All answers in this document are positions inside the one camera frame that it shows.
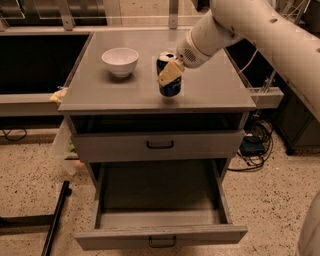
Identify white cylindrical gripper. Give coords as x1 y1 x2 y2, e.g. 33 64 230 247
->
157 10 242 86

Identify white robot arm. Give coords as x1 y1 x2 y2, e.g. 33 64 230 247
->
157 0 320 121

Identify grey drawer cabinet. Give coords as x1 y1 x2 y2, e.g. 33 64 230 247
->
59 30 255 179

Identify grey upper drawer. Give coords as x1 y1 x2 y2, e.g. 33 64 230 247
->
72 130 244 162

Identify open grey middle drawer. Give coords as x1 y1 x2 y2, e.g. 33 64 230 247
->
76 160 247 250

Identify white ceramic bowl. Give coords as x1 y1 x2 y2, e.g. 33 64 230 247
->
101 48 139 78

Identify dark cabinet on right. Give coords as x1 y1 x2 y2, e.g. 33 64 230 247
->
273 87 320 155

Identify clear plastic bag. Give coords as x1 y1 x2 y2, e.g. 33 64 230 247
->
52 120 78 175

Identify black floor stand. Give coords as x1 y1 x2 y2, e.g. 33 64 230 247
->
0 181 72 256

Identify white power cable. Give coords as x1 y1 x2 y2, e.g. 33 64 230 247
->
237 48 258 75

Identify tangled black cables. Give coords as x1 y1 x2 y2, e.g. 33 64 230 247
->
227 119 274 173

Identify grey metal rail frame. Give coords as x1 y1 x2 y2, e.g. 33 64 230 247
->
0 0 306 118

